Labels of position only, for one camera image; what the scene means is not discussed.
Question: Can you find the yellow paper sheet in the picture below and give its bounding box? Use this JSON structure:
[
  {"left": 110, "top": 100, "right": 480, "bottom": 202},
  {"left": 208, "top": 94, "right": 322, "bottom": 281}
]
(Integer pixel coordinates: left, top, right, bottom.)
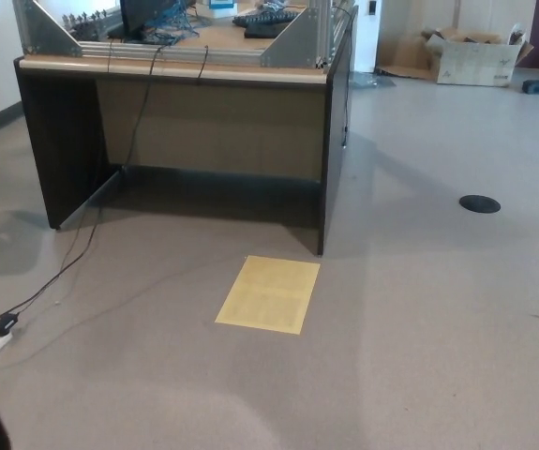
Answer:
[{"left": 215, "top": 255, "right": 322, "bottom": 335}]

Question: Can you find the dark wooden desk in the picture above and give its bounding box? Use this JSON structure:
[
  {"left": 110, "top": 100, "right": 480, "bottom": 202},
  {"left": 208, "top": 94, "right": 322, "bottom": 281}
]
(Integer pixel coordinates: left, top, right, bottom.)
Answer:
[{"left": 13, "top": 7, "right": 359, "bottom": 257}]

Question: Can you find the clear plastic bag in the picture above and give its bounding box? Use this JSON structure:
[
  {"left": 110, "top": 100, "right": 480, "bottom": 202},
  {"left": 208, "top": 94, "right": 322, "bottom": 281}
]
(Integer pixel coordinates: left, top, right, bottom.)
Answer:
[{"left": 351, "top": 72, "right": 397, "bottom": 90}]

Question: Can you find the black flat device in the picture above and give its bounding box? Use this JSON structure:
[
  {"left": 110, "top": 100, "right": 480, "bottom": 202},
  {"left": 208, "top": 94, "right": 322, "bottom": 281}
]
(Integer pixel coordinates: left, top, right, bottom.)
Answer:
[{"left": 244, "top": 19, "right": 293, "bottom": 39}]

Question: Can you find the black keyboard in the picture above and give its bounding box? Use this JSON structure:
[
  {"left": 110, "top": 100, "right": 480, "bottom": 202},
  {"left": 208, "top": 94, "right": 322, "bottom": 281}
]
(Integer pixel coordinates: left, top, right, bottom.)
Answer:
[{"left": 232, "top": 8, "right": 301, "bottom": 28}]

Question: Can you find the black round floor cover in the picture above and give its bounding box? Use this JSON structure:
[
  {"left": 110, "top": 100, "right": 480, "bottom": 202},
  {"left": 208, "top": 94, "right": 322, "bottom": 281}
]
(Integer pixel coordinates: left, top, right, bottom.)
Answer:
[{"left": 458, "top": 195, "right": 502, "bottom": 215}]

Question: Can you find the flat cardboard sheet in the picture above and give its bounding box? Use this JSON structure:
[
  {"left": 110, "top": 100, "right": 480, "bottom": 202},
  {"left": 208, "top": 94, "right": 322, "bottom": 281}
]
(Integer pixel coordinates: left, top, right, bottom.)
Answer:
[{"left": 375, "top": 32, "right": 439, "bottom": 83}]

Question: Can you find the white box with fiducial marker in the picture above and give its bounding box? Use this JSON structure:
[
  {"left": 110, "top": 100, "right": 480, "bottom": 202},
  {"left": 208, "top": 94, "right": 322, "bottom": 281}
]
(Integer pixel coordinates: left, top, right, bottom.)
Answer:
[{"left": 207, "top": 0, "right": 237, "bottom": 19}]

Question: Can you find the black monitor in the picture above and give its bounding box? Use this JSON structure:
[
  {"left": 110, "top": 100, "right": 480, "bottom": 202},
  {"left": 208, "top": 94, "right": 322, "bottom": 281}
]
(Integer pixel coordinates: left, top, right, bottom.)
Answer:
[{"left": 109, "top": 0, "right": 179, "bottom": 41}]

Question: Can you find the open cardboard box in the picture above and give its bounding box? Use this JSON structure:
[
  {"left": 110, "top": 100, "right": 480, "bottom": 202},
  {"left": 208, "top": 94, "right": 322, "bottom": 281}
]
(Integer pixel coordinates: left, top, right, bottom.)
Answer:
[{"left": 421, "top": 25, "right": 535, "bottom": 88}]

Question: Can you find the row of metal fittings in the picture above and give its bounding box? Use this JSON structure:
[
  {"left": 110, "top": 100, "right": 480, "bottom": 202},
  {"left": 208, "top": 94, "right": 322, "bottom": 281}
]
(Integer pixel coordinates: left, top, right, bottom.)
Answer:
[{"left": 62, "top": 12, "right": 125, "bottom": 38}]

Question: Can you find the black power adapter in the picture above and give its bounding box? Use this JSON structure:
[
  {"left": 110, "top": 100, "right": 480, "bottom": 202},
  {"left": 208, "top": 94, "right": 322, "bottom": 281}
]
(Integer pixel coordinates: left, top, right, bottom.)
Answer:
[{"left": 0, "top": 313, "right": 22, "bottom": 337}]

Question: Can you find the long black power cable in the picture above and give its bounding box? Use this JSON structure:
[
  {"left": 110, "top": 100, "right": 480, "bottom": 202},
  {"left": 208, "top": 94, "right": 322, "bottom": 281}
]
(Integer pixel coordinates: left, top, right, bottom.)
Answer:
[{"left": 15, "top": 44, "right": 165, "bottom": 320}]

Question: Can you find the short black cable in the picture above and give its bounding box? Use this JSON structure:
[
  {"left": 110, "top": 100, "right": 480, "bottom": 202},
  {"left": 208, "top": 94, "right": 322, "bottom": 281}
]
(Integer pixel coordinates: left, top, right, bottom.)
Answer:
[{"left": 197, "top": 45, "right": 210, "bottom": 85}]

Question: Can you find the aluminium profile frame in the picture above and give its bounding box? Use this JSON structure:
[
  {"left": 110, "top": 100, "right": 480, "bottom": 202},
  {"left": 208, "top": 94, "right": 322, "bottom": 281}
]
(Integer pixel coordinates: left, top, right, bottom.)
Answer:
[{"left": 10, "top": 0, "right": 357, "bottom": 71}]

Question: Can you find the blue cable bundle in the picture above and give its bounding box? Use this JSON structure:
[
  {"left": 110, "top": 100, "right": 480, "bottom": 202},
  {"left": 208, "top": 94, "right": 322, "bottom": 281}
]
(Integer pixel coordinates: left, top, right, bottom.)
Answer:
[{"left": 142, "top": 0, "right": 202, "bottom": 46}]

